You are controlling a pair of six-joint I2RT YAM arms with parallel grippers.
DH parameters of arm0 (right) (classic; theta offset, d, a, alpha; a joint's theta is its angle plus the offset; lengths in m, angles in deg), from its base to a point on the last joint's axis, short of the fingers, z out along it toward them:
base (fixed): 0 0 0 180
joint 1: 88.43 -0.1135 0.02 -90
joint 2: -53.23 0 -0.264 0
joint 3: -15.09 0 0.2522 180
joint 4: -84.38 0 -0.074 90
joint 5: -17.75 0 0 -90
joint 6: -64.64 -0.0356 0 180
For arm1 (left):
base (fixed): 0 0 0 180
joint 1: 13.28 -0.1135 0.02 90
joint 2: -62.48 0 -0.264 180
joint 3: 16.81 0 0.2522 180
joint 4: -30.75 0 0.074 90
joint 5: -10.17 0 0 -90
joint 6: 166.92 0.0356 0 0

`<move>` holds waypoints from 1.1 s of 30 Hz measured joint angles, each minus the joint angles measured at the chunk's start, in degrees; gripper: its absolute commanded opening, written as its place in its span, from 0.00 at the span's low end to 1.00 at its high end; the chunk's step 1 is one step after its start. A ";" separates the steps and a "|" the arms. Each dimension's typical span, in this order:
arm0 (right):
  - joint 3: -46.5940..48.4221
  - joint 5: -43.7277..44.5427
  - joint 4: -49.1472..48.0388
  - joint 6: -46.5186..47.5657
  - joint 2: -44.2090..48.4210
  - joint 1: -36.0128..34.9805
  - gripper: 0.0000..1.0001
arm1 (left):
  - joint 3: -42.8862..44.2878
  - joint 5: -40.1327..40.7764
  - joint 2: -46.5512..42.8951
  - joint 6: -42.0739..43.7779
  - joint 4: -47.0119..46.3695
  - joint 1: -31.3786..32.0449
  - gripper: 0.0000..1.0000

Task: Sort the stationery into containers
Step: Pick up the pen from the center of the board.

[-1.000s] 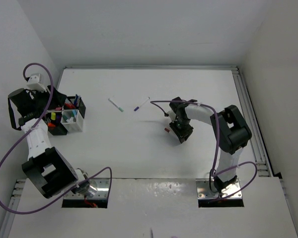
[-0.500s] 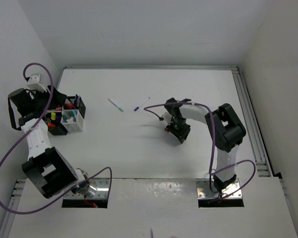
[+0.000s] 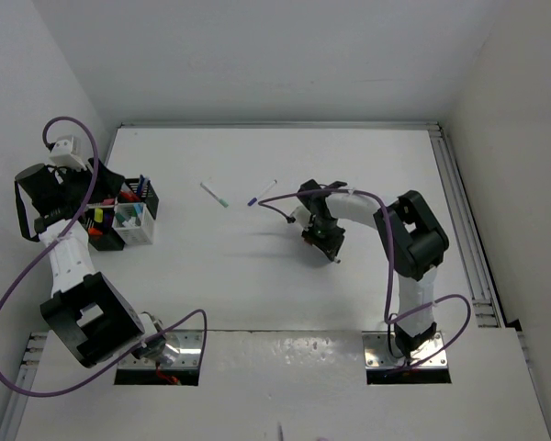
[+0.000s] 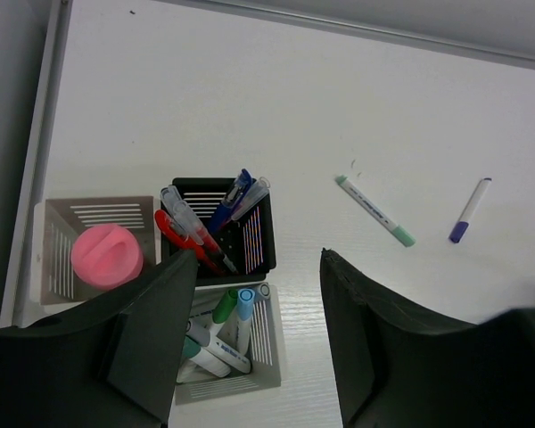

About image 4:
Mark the pink glitter bottle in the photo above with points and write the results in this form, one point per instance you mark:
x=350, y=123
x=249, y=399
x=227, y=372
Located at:
x=106, y=256

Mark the dark blue pen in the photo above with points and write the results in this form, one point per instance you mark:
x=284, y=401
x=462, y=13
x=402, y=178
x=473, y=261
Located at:
x=233, y=196

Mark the mint cap white marker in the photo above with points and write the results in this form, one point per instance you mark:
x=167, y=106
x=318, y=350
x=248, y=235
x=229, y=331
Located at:
x=395, y=229

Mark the crimson clear pen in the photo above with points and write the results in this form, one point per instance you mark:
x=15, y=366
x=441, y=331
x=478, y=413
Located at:
x=214, y=251

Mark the purple cap white marker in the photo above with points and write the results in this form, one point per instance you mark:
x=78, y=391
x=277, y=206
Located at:
x=465, y=219

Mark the blue clear pen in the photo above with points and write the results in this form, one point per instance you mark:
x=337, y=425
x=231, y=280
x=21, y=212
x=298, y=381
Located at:
x=257, y=192

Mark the light blue cap marker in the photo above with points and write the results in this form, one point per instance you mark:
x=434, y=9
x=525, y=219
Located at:
x=244, y=314

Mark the black and white pen organizer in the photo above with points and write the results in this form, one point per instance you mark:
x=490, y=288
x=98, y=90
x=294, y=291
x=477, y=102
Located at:
x=249, y=243

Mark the teal cap white marker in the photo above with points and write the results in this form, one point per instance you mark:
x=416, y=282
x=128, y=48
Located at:
x=195, y=353

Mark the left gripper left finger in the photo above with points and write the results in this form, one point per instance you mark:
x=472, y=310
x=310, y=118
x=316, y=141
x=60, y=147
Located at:
x=108, y=362

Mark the red gel pen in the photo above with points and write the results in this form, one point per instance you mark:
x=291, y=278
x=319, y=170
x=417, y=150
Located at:
x=183, y=242

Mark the grey tip white marker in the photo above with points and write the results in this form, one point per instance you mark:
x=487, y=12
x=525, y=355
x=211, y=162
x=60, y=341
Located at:
x=264, y=292

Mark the red clear pen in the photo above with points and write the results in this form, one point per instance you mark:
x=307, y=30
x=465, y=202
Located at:
x=184, y=221

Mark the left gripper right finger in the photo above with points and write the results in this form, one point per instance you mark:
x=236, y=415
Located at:
x=399, y=364

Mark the grey cap white marker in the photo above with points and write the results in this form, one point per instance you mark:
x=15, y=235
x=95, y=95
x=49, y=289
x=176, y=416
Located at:
x=218, y=348

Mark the green cap white marker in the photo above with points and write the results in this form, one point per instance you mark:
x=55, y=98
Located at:
x=222, y=312

